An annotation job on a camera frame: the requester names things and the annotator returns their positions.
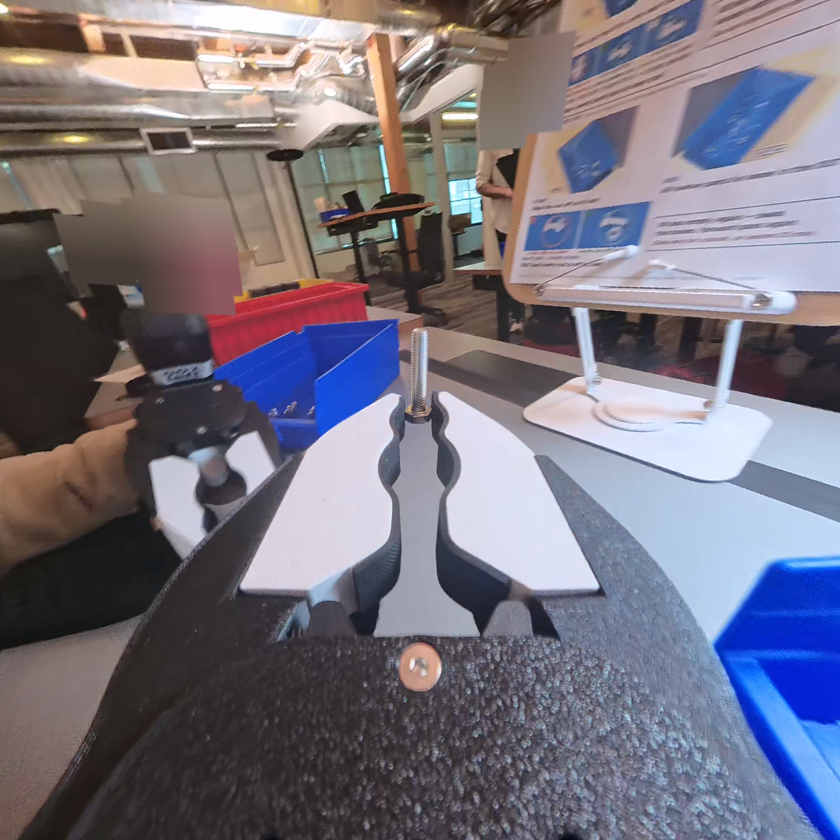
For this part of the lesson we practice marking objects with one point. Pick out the wooden standing desk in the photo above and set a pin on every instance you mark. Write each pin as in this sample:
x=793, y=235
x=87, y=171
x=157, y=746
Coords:
x=374, y=210

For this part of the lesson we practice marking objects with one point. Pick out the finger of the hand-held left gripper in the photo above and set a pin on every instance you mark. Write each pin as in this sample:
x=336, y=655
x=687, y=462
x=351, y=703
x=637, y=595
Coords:
x=173, y=505
x=256, y=460

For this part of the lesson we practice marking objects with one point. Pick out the red plastic bin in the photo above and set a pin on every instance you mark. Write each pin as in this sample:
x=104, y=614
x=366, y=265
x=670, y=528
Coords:
x=289, y=315

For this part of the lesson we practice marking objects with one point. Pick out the thin steel screw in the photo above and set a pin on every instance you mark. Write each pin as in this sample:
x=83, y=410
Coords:
x=418, y=368

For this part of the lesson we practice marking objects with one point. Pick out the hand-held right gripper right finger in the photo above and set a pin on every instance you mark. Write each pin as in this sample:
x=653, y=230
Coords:
x=519, y=519

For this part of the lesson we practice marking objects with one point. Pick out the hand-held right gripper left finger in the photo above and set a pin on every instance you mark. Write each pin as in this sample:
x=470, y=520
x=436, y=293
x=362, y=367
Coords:
x=322, y=519

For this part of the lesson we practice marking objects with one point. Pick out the yellow plastic bin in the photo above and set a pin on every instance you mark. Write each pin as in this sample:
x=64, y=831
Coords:
x=276, y=292

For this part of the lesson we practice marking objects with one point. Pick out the black floor lamp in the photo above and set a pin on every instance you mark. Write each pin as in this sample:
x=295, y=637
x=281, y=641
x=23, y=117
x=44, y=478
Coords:
x=282, y=210

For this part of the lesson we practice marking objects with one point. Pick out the black backpack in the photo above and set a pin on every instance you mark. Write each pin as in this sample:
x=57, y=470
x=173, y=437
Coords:
x=398, y=200

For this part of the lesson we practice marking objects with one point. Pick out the black mesh office chair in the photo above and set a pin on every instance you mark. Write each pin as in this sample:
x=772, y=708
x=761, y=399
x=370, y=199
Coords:
x=40, y=341

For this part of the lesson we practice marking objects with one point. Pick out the printed instruction sheet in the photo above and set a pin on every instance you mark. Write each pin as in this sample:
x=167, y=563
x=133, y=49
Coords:
x=683, y=131

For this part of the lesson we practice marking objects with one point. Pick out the person's left forearm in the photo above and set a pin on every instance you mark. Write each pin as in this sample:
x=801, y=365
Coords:
x=66, y=492

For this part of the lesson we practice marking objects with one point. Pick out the blue plastic bin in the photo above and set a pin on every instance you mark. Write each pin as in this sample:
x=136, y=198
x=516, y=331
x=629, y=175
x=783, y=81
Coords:
x=328, y=374
x=788, y=683

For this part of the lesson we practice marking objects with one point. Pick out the white document stand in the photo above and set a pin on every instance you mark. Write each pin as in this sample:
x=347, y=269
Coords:
x=643, y=420

